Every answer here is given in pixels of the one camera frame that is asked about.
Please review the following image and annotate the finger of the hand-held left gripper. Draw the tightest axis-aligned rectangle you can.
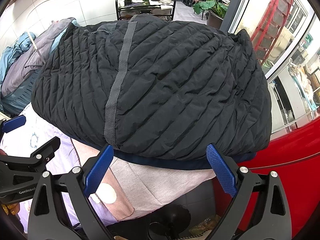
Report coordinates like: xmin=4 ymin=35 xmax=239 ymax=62
xmin=0 ymin=136 xmax=62 ymax=172
xmin=0 ymin=114 xmax=27 ymax=140

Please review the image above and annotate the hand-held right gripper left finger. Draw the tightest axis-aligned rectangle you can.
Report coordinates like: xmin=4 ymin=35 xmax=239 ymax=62
xmin=27 ymin=144 xmax=115 ymax=240

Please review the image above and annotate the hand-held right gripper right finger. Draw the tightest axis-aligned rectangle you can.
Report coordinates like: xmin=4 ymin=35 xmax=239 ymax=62
xmin=206 ymin=143 xmax=293 ymax=240

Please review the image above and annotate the black quilted jacket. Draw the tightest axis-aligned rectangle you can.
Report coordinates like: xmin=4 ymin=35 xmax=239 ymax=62
xmin=31 ymin=14 xmax=273 ymax=161

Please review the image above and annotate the purple floral bedsheet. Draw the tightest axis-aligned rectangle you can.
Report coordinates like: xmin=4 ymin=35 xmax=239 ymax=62
xmin=0 ymin=102 xmax=118 ymax=230

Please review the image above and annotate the navy blue cloth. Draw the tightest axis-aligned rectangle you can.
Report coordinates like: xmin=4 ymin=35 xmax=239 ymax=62
xmin=70 ymin=136 xmax=259 ymax=172

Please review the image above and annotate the pink dotted blanket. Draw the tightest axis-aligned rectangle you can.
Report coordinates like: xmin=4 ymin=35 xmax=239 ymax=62
xmin=71 ymin=140 xmax=215 ymax=222

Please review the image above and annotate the red glossy panel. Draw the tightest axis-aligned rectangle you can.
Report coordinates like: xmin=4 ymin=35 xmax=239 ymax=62
xmin=212 ymin=116 xmax=320 ymax=239

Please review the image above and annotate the yellow plastic bag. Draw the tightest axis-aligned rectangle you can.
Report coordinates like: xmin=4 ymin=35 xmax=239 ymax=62
xmin=189 ymin=216 xmax=218 ymax=234

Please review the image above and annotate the grey blanket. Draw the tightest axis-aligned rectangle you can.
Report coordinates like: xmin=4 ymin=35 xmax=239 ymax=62
xmin=1 ymin=17 xmax=78 ymax=98

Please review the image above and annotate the light blue cloth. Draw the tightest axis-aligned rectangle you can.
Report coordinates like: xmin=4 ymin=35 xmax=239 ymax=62
xmin=0 ymin=31 xmax=37 ymax=80

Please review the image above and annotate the green potted plant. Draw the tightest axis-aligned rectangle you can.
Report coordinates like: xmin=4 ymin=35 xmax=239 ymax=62
xmin=193 ymin=0 xmax=229 ymax=30

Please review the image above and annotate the red ladder rack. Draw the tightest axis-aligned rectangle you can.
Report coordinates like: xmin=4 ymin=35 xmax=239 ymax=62
xmin=250 ymin=0 xmax=299 ymax=63

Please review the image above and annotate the black pedestal stand base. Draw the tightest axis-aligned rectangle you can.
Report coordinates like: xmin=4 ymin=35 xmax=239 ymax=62
xmin=149 ymin=203 xmax=192 ymax=240

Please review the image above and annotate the grey strap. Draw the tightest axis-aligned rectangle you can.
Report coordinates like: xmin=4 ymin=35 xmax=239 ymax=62
xmin=28 ymin=31 xmax=48 ymax=65

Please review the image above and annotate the black wire cart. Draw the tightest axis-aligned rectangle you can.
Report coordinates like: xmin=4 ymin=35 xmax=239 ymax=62
xmin=115 ymin=0 xmax=177 ymax=22

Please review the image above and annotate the white door frame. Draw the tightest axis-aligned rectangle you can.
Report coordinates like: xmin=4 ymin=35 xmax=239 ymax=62
xmin=226 ymin=0 xmax=320 ymax=135

